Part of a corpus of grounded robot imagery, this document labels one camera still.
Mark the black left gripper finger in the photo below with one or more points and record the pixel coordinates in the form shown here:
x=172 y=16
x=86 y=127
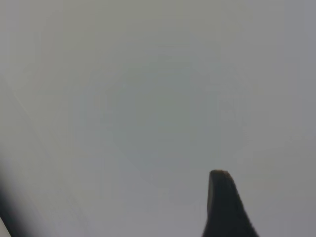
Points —
x=222 y=209

